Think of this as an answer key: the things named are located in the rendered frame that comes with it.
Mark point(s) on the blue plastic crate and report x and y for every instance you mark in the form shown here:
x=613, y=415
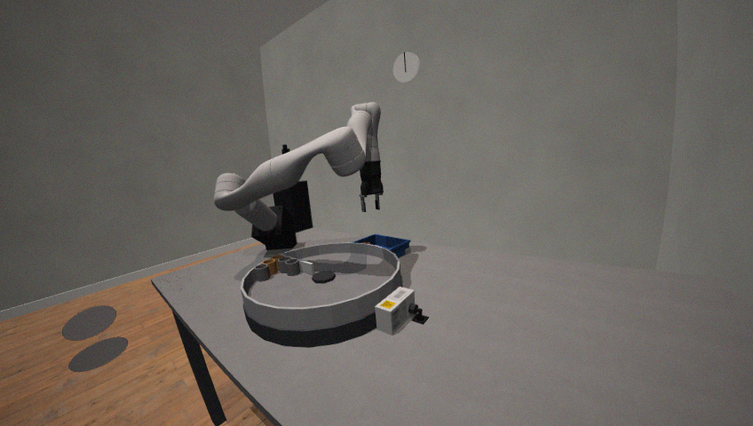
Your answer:
x=399, y=247

